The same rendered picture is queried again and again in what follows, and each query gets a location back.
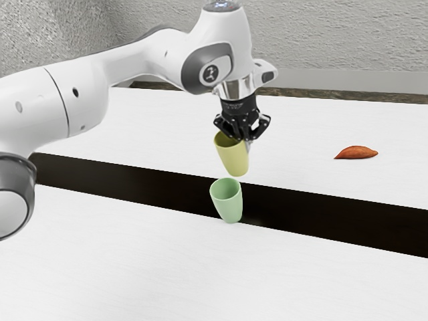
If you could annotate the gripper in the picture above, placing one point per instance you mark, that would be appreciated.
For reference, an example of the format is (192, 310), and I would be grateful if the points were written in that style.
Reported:
(239, 108)

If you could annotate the yellow-green cup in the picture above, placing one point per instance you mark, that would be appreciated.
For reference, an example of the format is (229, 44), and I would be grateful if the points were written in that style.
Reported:
(232, 155)

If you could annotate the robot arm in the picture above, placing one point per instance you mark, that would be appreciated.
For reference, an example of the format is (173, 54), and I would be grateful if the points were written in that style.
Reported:
(83, 87)

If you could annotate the light green cup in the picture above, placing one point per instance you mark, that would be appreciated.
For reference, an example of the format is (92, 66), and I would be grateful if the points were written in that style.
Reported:
(227, 200)

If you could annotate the orange sweet potato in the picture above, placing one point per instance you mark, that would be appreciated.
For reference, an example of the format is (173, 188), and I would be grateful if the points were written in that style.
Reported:
(356, 152)

